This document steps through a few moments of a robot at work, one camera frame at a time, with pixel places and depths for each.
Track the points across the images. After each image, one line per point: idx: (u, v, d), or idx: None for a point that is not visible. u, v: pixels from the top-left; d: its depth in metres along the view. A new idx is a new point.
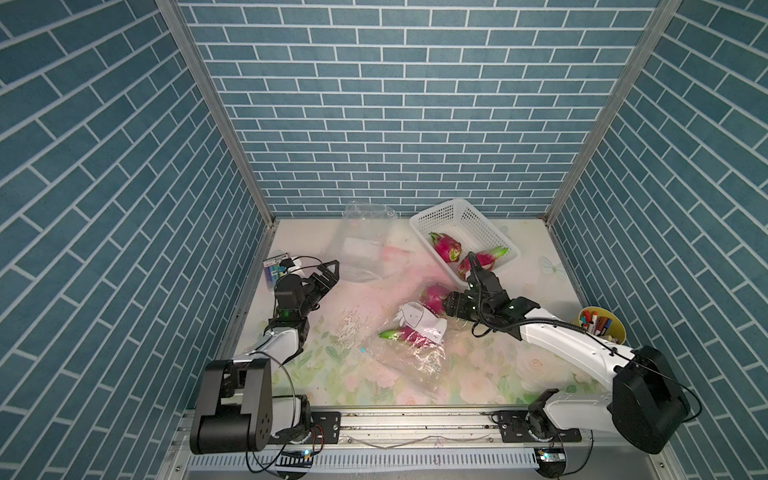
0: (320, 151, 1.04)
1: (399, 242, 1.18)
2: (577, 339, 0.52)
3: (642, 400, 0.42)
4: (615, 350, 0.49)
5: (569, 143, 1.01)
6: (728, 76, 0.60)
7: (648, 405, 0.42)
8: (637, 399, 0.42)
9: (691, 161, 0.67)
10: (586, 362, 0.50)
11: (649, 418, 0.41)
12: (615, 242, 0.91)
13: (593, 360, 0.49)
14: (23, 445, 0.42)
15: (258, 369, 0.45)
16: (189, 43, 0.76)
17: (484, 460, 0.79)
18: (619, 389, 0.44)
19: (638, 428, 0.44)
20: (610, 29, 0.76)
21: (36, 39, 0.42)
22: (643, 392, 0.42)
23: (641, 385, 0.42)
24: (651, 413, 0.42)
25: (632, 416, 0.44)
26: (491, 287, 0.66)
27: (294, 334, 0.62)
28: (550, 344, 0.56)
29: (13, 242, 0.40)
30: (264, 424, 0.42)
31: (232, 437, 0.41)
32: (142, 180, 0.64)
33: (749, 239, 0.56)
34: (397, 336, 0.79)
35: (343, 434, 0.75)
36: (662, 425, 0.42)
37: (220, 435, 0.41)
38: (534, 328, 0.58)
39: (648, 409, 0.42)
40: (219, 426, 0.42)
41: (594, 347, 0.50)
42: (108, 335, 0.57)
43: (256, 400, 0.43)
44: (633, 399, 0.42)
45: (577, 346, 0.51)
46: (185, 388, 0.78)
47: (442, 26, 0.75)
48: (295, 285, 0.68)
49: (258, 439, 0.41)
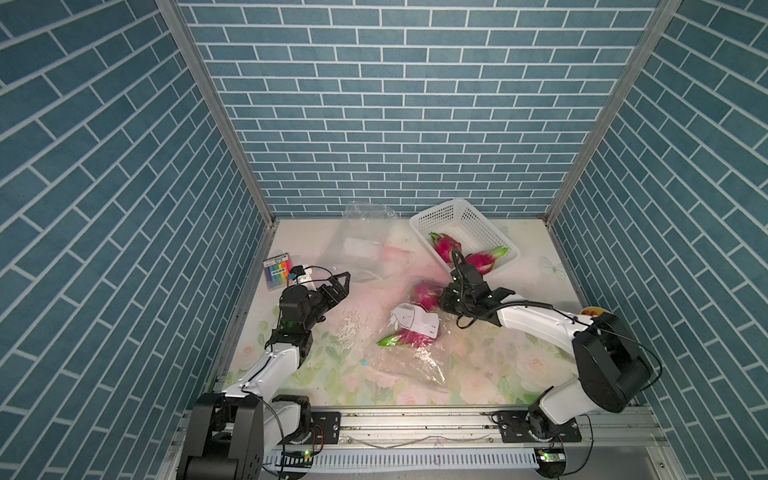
0: (320, 151, 1.04)
1: (399, 242, 1.18)
2: (544, 313, 0.57)
3: (598, 359, 0.45)
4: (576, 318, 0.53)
5: (569, 143, 1.01)
6: (728, 76, 0.60)
7: (601, 362, 0.45)
8: (594, 360, 0.45)
9: (691, 161, 0.67)
10: (553, 335, 0.54)
11: (608, 377, 0.45)
12: (615, 242, 0.91)
13: (559, 332, 0.53)
14: (22, 445, 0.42)
15: (249, 409, 0.42)
16: (189, 43, 0.76)
17: (484, 460, 0.79)
18: (579, 353, 0.47)
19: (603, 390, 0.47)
20: (610, 29, 0.76)
21: (36, 39, 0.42)
22: (598, 352, 0.45)
23: (595, 347, 0.46)
24: (610, 373, 0.45)
25: (594, 378, 0.47)
26: (472, 278, 0.70)
27: (294, 352, 0.59)
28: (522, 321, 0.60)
29: (13, 242, 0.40)
30: (253, 464, 0.41)
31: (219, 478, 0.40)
32: (142, 180, 0.64)
33: (749, 239, 0.56)
34: (396, 342, 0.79)
35: (343, 434, 0.75)
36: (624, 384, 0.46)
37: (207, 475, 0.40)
38: (509, 309, 0.62)
39: (607, 368, 0.45)
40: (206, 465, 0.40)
41: (557, 318, 0.55)
42: (108, 335, 0.57)
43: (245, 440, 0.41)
44: (591, 361, 0.46)
45: (545, 321, 0.56)
46: (185, 388, 0.78)
47: (442, 26, 0.75)
48: (301, 297, 0.65)
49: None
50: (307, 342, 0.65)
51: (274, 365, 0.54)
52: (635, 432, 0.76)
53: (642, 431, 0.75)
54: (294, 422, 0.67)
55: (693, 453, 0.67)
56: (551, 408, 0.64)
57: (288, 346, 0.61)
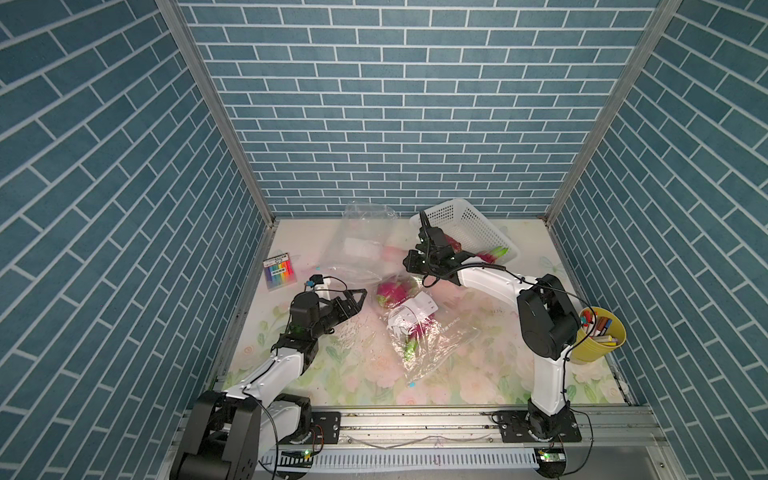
0: (320, 151, 1.04)
1: (399, 242, 1.18)
2: (496, 274, 0.63)
3: (535, 311, 0.52)
4: (523, 278, 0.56)
5: (569, 143, 1.01)
6: (728, 76, 0.60)
7: (542, 316, 0.52)
8: (532, 312, 0.52)
9: (691, 161, 0.67)
10: (504, 294, 0.61)
11: (544, 327, 0.52)
12: (615, 242, 0.91)
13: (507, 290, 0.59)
14: (22, 445, 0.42)
15: (248, 413, 0.42)
16: (189, 43, 0.76)
17: (484, 460, 0.79)
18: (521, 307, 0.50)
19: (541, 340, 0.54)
20: (610, 29, 0.76)
21: (36, 39, 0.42)
22: (540, 308, 0.52)
23: (537, 303, 0.52)
24: (545, 324, 0.52)
25: (534, 331, 0.54)
26: (439, 241, 0.75)
27: (298, 359, 0.60)
28: (478, 282, 0.67)
29: (13, 242, 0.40)
30: (245, 469, 0.41)
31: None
32: (142, 180, 0.64)
33: (749, 239, 0.56)
34: (417, 340, 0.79)
35: (343, 434, 0.75)
36: (559, 334, 0.53)
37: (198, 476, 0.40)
38: (467, 270, 0.68)
39: (543, 319, 0.52)
40: (199, 464, 0.40)
41: (507, 278, 0.61)
42: (108, 335, 0.57)
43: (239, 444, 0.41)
44: (530, 314, 0.53)
45: (496, 280, 0.62)
46: (185, 388, 0.78)
47: (442, 26, 0.75)
48: (312, 303, 0.66)
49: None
50: (312, 349, 0.65)
51: (277, 369, 0.54)
52: (634, 432, 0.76)
53: (642, 431, 0.75)
54: (292, 422, 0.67)
55: (693, 453, 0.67)
56: (542, 399, 0.65)
57: (293, 352, 0.61)
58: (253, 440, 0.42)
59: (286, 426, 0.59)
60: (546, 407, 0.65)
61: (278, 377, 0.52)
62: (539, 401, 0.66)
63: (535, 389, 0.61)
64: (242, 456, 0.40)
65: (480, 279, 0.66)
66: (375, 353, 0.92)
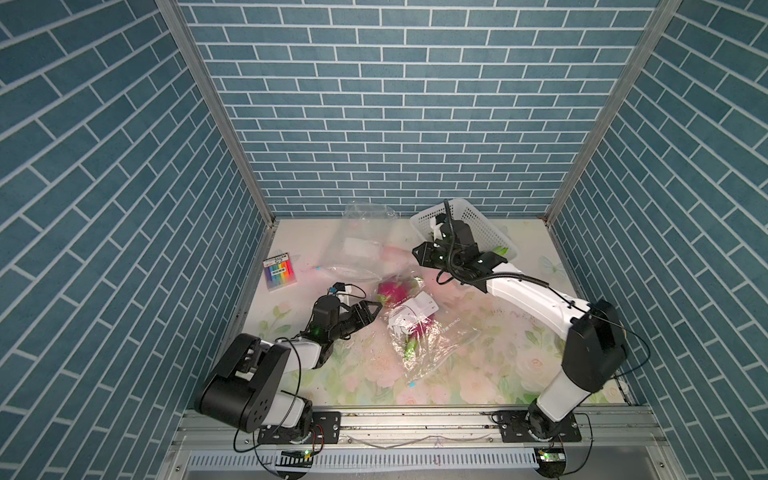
0: (320, 151, 1.04)
1: (399, 242, 1.18)
2: (539, 291, 0.55)
3: (592, 348, 0.45)
4: (573, 302, 0.51)
5: (569, 143, 1.01)
6: (728, 76, 0.60)
7: (596, 351, 0.46)
8: (588, 348, 0.45)
9: (691, 161, 0.67)
10: (542, 315, 0.54)
11: (598, 366, 0.46)
12: (615, 242, 0.91)
13: (550, 312, 0.52)
14: (22, 445, 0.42)
15: (277, 355, 0.48)
16: (189, 43, 0.76)
17: (484, 460, 0.79)
18: (572, 338, 0.47)
19: (584, 376, 0.49)
20: (610, 29, 0.76)
21: (36, 39, 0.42)
22: (594, 341, 0.46)
23: (592, 335, 0.46)
24: (599, 360, 0.46)
25: (581, 364, 0.48)
26: (464, 240, 0.65)
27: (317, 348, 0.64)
28: (510, 295, 0.59)
29: (13, 242, 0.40)
30: (262, 407, 0.44)
31: (230, 411, 0.43)
32: (142, 180, 0.64)
33: (749, 239, 0.56)
34: (418, 340, 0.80)
35: (343, 434, 0.75)
36: (607, 370, 0.47)
37: (219, 405, 0.43)
38: (499, 282, 0.60)
39: (597, 354, 0.46)
40: (222, 396, 0.44)
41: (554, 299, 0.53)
42: (108, 335, 0.57)
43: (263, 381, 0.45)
44: (583, 349, 0.46)
45: (536, 298, 0.54)
46: (185, 388, 0.78)
47: (442, 26, 0.75)
48: (334, 305, 0.72)
49: (249, 421, 0.42)
50: (327, 349, 0.69)
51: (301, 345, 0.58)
52: (635, 432, 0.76)
53: (642, 431, 0.75)
54: (293, 419, 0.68)
55: (693, 453, 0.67)
56: (550, 407, 0.64)
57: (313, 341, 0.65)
58: (273, 383, 0.45)
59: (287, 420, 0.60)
60: (553, 414, 0.64)
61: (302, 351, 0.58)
62: (545, 406, 0.65)
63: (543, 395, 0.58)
64: (260, 397, 0.43)
65: (516, 295, 0.58)
66: (376, 353, 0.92)
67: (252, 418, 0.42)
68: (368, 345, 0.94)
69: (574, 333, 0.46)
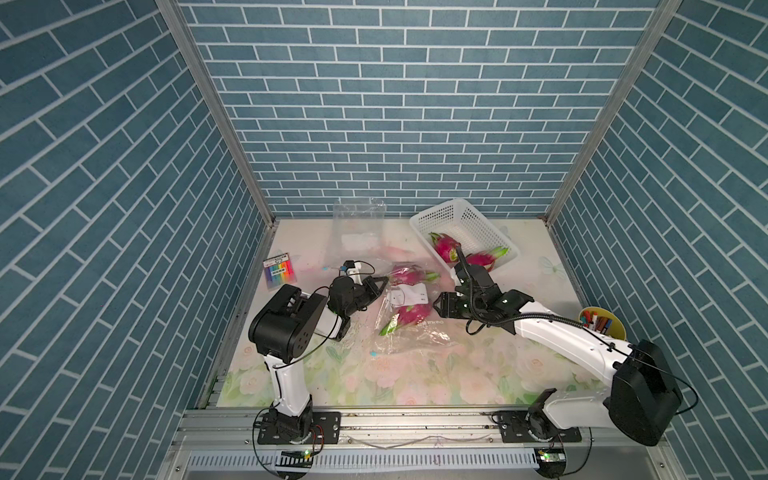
0: (320, 151, 1.04)
1: (399, 242, 1.18)
2: (572, 333, 0.52)
3: (641, 395, 0.41)
4: (613, 345, 0.48)
5: (569, 143, 1.01)
6: (728, 76, 0.60)
7: (646, 399, 0.42)
8: (637, 396, 0.42)
9: (691, 161, 0.67)
10: (579, 357, 0.51)
11: (651, 416, 0.42)
12: (615, 242, 0.91)
13: (589, 355, 0.48)
14: (22, 445, 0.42)
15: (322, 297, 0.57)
16: (189, 43, 0.76)
17: (483, 460, 0.79)
18: (617, 385, 0.45)
19: (637, 426, 0.44)
20: (610, 30, 0.77)
21: (36, 38, 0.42)
22: (643, 388, 0.42)
23: (640, 382, 0.42)
24: (650, 407, 0.42)
25: (630, 413, 0.44)
26: (483, 282, 0.64)
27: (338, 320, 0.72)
28: (541, 336, 0.56)
29: (13, 242, 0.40)
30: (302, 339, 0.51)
31: (276, 338, 0.51)
32: (142, 180, 0.64)
33: (749, 240, 0.56)
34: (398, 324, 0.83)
35: (343, 434, 0.75)
36: (659, 419, 0.42)
37: (269, 332, 0.52)
38: (529, 322, 0.57)
39: (648, 402, 0.42)
40: (271, 325, 0.52)
41: (592, 343, 0.49)
42: (108, 335, 0.57)
43: (310, 317, 0.54)
44: (632, 396, 0.42)
45: (570, 340, 0.51)
46: (185, 388, 0.78)
47: (443, 25, 0.75)
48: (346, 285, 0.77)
49: (294, 350, 0.51)
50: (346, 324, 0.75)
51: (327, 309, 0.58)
52: None
53: None
54: (297, 406, 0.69)
55: (693, 453, 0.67)
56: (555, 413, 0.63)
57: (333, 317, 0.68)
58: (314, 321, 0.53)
59: (294, 406, 0.62)
60: (558, 421, 0.63)
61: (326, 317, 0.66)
62: (550, 413, 0.64)
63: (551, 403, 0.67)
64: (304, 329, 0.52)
65: (546, 336, 0.55)
66: (363, 324, 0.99)
67: (296, 347, 0.50)
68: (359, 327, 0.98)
69: (619, 380, 0.43)
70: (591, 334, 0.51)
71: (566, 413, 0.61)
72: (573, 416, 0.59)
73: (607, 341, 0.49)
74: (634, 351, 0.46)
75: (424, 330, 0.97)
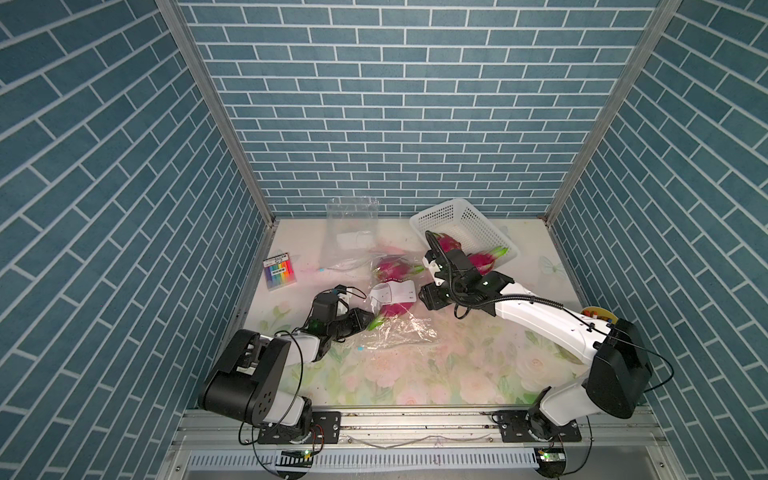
0: (320, 151, 1.04)
1: (399, 242, 1.18)
2: (554, 314, 0.52)
3: (620, 375, 0.42)
4: (592, 326, 0.48)
5: (569, 143, 1.01)
6: (728, 76, 0.60)
7: (624, 377, 0.42)
8: (617, 376, 0.42)
9: (691, 161, 0.67)
10: (561, 337, 0.50)
11: (626, 392, 0.43)
12: (615, 242, 0.91)
13: (571, 337, 0.49)
14: (22, 445, 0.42)
15: (280, 348, 0.48)
16: (189, 42, 0.76)
17: (483, 460, 0.79)
18: (598, 364, 0.46)
19: (612, 402, 0.46)
20: (610, 29, 0.76)
21: (36, 38, 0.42)
22: (621, 366, 0.42)
23: (618, 361, 0.43)
24: (627, 383, 0.43)
25: (607, 388, 0.45)
26: (461, 266, 0.63)
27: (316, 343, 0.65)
28: (522, 318, 0.56)
29: (13, 242, 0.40)
30: (265, 400, 0.44)
31: (234, 405, 0.43)
32: (142, 180, 0.64)
33: (749, 239, 0.56)
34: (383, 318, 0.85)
35: (343, 434, 0.75)
36: (632, 392, 0.43)
37: (225, 398, 0.43)
38: (509, 304, 0.56)
39: (625, 379, 0.43)
40: (227, 391, 0.44)
41: (573, 324, 0.49)
42: (108, 335, 0.57)
43: (267, 375, 0.45)
44: (611, 376, 0.43)
45: (552, 321, 0.51)
46: (185, 388, 0.78)
47: (442, 26, 0.75)
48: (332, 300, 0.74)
49: (254, 414, 0.43)
50: (325, 343, 0.69)
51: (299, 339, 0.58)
52: (635, 431, 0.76)
53: (642, 431, 0.75)
54: (293, 418, 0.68)
55: (693, 453, 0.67)
56: (553, 411, 0.63)
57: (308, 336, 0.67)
58: (276, 377, 0.46)
59: (287, 420, 0.60)
60: (555, 418, 0.63)
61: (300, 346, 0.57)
62: (546, 410, 0.65)
63: (548, 400, 0.68)
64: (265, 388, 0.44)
65: (529, 318, 0.54)
66: None
67: (257, 410, 0.43)
68: None
69: (600, 360, 0.45)
70: (571, 314, 0.51)
71: (562, 409, 0.61)
72: (570, 410, 0.59)
73: (586, 321, 0.50)
74: (611, 329, 0.47)
75: (425, 329, 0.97)
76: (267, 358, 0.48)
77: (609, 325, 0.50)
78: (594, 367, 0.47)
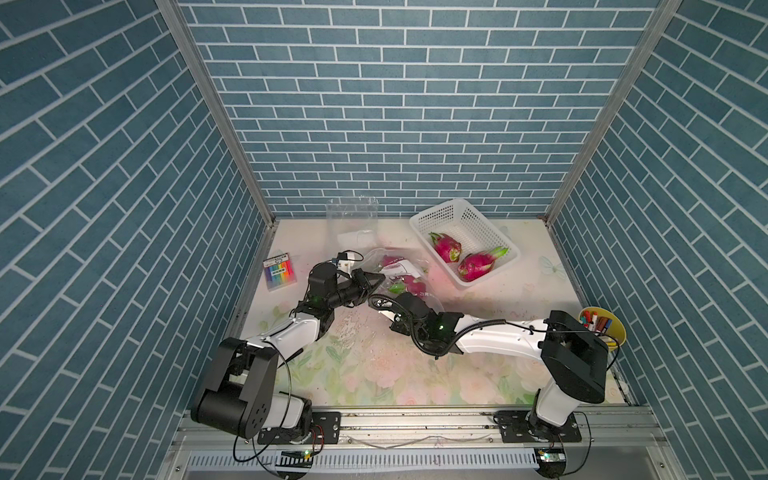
0: (320, 151, 1.04)
1: (398, 242, 1.18)
2: (500, 331, 0.55)
3: (572, 365, 0.45)
4: (532, 329, 0.52)
5: (569, 143, 1.01)
6: (728, 76, 0.60)
7: (577, 367, 0.45)
8: (568, 368, 0.45)
9: (691, 161, 0.67)
10: (515, 348, 0.53)
11: (582, 375, 0.45)
12: (615, 242, 0.91)
13: (519, 346, 0.52)
14: (22, 445, 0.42)
15: (266, 360, 0.45)
16: (189, 43, 0.76)
17: (484, 460, 0.79)
18: (549, 363, 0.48)
19: (582, 389, 0.47)
20: (610, 30, 0.77)
21: (37, 39, 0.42)
22: (569, 359, 0.45)
23: (565, 355, 0.45)
24: (581, 370, 0.45)
25: (569, 381, 0.47)
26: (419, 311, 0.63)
27: (315, 324, 0.62)
28: (479, 345, 0.58)
29: (13, 242, 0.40)
30: (260, 413, 0.43)
31: (229, 419, 0.42)
32: (142, 180, 0.64)
33: (749, 239, 0.56)
34: (384, 318, 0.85)
35: (343, 434, 0.75)
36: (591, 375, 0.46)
37: (219, 413, 0.43)
38: (466, 339, 0.59)
39: (577, 367, 0.45)
40: (220, 405, 0.43)
41: (517, 333, 0.53)
42: (108, 335, 0.57)
43: (255, 389, 0.43)
44: (563, 368, 0.45)
45: (500, 338, 0.54)
46: (185, 388, 0.78)
47: (442, 26, 0.75)
48: (329, 274, 0.68)
49: (249, 427, 0.42)
50: (327, 318, 0.66)
51: (295, 329, 0.56)
52: (635, 431, 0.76)
53: (642, 431, 0.75)
54: (292, 420, 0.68)
55: (693, 453, 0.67)
56: (550, 413, 0.62)
57: (309, 317, 0.63)
58: (269, 388, 0.44)
59: (286, 422, 0.60)
60: (554, 421, 0.63)
61: (296, 336, 0.55)
62: (544, 414, 0.64)
63: (540, 405, 0.68)
64: (257, 402, 0.43)
65: (483, 342, 0.57)
66: (348, 314, 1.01)
67: (251, 423, 0.42)
68: (345, 317, 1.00)
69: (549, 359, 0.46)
70: (512, 325, 0.55)
71: (557, 410, 0.60)
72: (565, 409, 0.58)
73: (527, 324, 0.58)
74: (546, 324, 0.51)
75: None
76: (250, 373, 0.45)
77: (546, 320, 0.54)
78: (550, 367, 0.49)
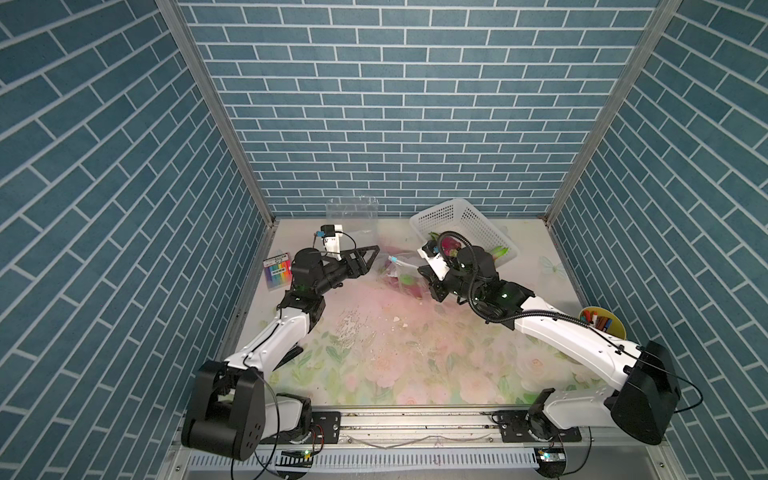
0: (320, 151, 1.04)
1: (399, 242, 1.18)
2: (580, 333, 0.50)
3: (653, 402, 0.40)
4: (622, 348, 0.46)
5: (569, 143, 1.01)
6: (728, 76, 0.60)
7: (657, 405, 0.41)
8: (649, 401, 0.40)
9: (691, 161, 0.67)
10: (588, 359, 0.48)
11: (657, 419, 0.41)
12: (615, 242, 0.91)
13: (598, 358, 0.47)
14: (22, 445, 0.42)
15: (250, 384, 0.42)
16: (189, 43, 0.76)
17: (484, 460, 0.79)
18: (627, 388, 0.44)
19: (641, 427, 0.44)
20: (611, 29, 0.76)
21: (36, 38, 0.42)
22: (653, 394, 0.40)
23: (651, 388, 0.41)
24: (659, 409, 0.41)
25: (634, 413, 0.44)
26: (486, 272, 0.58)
27: (302, 317, 0.58)
28: (544, 336, 0.53)
29: (12, 242, 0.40)
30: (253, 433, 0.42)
31: (223, 441, 0.41)
32: (142, 180, 0.64)
33: (749, 239, 0.56)
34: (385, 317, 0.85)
35: (343, 434, 0.75)
36: (663, 419, 0.41)
37: (212, 436, 0.41)
38: (532, 320, 0.54)
39: (658, 407, 0.41)
40: (212, 427, 0.42)
41: (602, 345, 0.47)
42: (108, 335, 0.57)
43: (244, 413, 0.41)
44: (640, 399, 0.41)
45: (576, 340, 0.49)
46: (185, 388, 0.78)
47: (443, 26, 0.75)
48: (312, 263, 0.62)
49: (244, 449, 0.41)
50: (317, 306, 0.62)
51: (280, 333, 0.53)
52: None
53: None
54: (291, 421, 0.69)
55: (693, 453, 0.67)
56: (556, 414, 0.63)
57: (297, 313, 0.59)
58: (260, 407, 0.43)
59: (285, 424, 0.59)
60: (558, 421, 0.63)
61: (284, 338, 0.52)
62: (551, 413, 0.64)
63: (551, 404, 0.67)
64: (248, 423, 0.41)
65: (552, 335, 0.52)
66: (348, 314, 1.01)
67: (245, 443, 0.41)
68: (345, 317, 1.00)
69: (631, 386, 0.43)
70: (599, 336, 0.49)
71: (566, 414, 0.61)
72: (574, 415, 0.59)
73: (615, 343, 0.47)
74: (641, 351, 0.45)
75: (424, 329, 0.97)
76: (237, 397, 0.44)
77: (639, 347, 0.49)
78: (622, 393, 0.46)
